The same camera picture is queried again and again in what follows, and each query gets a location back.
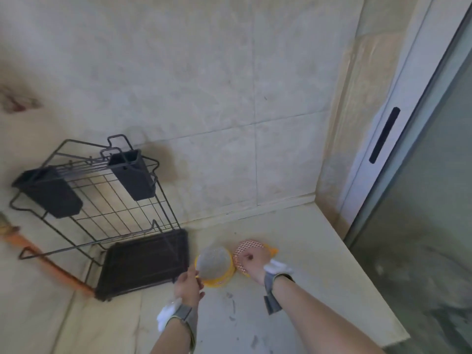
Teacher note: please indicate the black plastic cutlery holder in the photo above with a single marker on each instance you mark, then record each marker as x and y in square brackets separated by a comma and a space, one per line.
[49, 193]
[134, 176]

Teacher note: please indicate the perforated orange strainer lid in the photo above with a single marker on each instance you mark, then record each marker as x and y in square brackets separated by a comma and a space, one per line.
[254, 246]

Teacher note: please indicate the person's left fingers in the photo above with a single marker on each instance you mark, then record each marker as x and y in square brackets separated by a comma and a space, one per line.
[192, 273]

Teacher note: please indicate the white sliding door frame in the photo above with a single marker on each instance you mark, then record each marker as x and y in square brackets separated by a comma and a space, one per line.
[402, 88]

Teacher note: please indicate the person's right fingers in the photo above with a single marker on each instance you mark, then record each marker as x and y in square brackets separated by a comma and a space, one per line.
[244, 258]

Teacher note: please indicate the black drip tray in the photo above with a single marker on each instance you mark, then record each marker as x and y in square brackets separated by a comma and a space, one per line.
[142, 263]

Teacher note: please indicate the person's right hand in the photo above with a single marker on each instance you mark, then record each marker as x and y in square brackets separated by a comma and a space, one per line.
[256, 267]

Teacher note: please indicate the person's left forearm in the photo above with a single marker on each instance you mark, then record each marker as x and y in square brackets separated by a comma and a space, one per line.
[177, 339]

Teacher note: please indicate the person's left hand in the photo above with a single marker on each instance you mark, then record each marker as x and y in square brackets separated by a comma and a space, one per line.
[188, 289]

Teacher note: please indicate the frosted glass door pane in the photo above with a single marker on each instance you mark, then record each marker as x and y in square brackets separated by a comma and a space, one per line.
[427, 235]

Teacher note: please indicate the person's right forearm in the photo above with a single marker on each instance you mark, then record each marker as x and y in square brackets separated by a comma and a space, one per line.
[317, 320]

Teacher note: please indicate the grey wristband with white cloth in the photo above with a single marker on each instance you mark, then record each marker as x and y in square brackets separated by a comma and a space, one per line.
[180, 315]
[274, 287]

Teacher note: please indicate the round yellow container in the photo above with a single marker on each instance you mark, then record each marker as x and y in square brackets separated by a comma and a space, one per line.
[215, 263]

